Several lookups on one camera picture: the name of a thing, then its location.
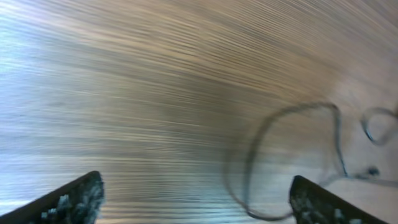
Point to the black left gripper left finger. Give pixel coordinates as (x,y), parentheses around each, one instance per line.
(76,202)

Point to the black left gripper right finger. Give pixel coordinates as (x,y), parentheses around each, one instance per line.
(312,204)

